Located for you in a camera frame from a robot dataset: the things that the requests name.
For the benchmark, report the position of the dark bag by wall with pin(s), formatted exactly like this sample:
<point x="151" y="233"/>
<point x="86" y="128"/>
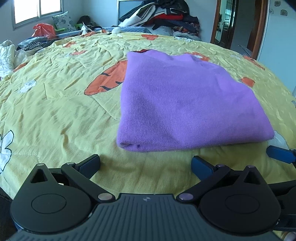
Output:
<point x="86" y="20"/>

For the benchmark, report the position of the purple sweater red trim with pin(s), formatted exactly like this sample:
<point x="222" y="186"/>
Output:
<point x="181" y="102"/>

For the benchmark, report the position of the red plastic bag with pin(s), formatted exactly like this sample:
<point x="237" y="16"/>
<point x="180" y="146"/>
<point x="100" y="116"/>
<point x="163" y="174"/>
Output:
<point x="44" y="30"/>

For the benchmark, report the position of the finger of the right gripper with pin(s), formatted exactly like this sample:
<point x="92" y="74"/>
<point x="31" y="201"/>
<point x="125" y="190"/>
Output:
<point x="280" y="154"/>

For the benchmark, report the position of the white fluffy garment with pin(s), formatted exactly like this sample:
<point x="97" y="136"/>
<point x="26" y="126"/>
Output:
<point x="10" y="58"/>

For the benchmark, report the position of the yellow carrot print bedsheet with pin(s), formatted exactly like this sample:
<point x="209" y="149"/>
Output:
<point x="47" y="116"/>

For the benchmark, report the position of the blue quilted blanket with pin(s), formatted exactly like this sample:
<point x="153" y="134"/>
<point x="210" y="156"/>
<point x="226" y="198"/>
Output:
<point x="75" y="33"/>

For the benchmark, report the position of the window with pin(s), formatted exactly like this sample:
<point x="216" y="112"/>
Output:
<point x="25" y="12"/>

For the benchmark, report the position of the pile of clothes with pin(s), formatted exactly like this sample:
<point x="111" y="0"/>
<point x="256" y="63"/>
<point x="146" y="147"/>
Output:
<point x="171" y="18"/>

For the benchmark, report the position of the floral pillow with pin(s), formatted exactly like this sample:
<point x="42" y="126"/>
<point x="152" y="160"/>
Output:
<point x="63" y="20"/>

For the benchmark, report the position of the green plastic chair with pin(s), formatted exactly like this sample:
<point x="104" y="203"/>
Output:
<point x="77" y="27"/>

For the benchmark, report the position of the white plush toy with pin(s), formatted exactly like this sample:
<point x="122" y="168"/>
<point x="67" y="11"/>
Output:
<point x="116" y="30"/>

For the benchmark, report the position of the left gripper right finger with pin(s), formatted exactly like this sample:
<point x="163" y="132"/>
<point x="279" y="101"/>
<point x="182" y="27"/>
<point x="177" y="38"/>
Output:
<point x="209" y="176"/>

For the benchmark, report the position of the dark patterned clothes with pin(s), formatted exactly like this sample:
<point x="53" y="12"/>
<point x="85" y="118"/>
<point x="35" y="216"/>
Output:
<point x="34" y="42"/>

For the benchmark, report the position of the wooden door frame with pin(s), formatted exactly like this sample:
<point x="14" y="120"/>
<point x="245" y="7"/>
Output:
<point x="240" y="23"/>

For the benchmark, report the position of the checkered laundry basket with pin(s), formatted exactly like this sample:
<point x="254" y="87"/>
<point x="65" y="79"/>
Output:
<point x="246" y="51"/>

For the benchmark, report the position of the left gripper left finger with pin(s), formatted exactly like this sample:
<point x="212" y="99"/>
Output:
<point x="79" y="176"/>

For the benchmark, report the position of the grey framed board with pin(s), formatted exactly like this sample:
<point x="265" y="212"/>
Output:
<point x="125" y="6"/>

